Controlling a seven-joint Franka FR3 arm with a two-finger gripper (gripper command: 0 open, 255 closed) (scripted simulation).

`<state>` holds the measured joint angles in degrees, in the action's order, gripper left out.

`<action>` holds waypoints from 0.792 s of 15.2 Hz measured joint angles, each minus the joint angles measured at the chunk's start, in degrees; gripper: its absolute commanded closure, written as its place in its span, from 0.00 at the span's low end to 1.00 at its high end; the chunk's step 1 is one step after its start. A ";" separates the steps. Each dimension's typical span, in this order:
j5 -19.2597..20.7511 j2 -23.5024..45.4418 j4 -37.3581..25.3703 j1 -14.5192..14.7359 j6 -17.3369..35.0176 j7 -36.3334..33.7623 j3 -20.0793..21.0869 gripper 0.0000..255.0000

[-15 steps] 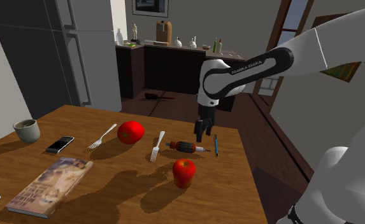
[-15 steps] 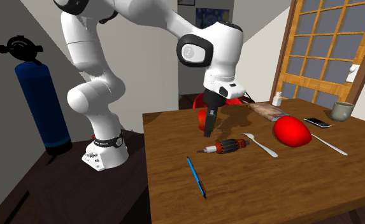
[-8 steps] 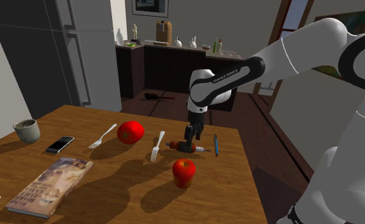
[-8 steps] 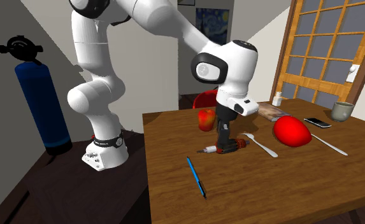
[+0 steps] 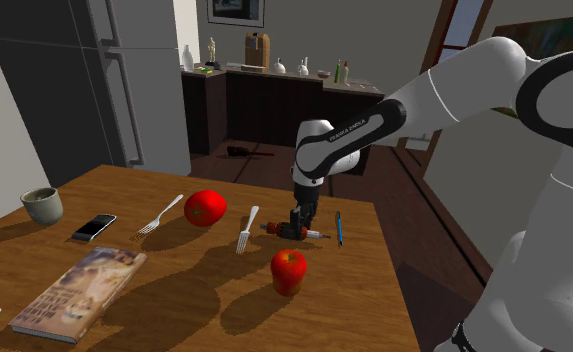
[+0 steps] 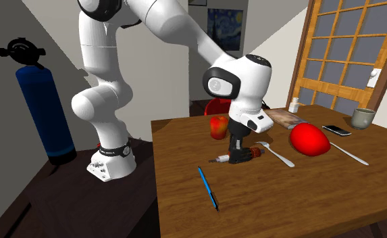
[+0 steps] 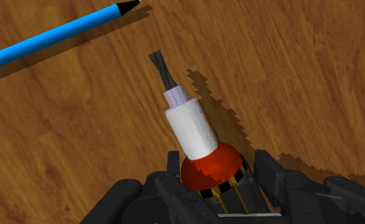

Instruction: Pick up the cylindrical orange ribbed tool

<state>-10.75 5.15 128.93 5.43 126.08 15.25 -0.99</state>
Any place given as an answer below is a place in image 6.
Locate wooden lattice door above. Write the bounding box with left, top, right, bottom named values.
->
left=285, top=0, right=387, bottom=117

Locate red apple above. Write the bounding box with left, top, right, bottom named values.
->
left=209, top=115, right=230, bottom=141

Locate red chair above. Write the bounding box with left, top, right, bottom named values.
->
left=203, top=97, right=232, bottom=116

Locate starry night wall picture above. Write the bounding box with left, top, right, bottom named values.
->
left=207, top=7, right=244, bottom=52

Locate black phone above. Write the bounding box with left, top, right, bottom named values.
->
left=321, top=124, right=353, bottom=137

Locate brown book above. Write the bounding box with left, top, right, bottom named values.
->
left=265, top=108, right=309, bottom=130

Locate grey-green cup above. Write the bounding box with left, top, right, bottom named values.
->
left=350, top=108, right=377, bottom=130

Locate blue pen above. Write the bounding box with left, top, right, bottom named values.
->
left=197, top=166, right=220, bottom=213

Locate silver fork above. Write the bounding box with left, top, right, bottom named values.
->
left=254, top=141, right=295, bottom=168

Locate small white bottle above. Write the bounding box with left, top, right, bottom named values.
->
left=288, top=97, right=300, bottom=114

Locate blue cylinder with black valve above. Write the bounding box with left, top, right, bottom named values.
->
left=0, top=37, right=78, bottom=166

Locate dark robot stand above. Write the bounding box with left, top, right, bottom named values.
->
left=0, top=137, right=161, bottom=238

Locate wooden table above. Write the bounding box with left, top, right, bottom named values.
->
left=150, top=103, right=387, bottom=238

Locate red egg-shaped object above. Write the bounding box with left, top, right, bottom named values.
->
left=289, top=122, right=332, bottom=158

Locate red-handled white-tipped tool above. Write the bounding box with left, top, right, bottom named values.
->
left=208, top=147, right=266, bottom=164

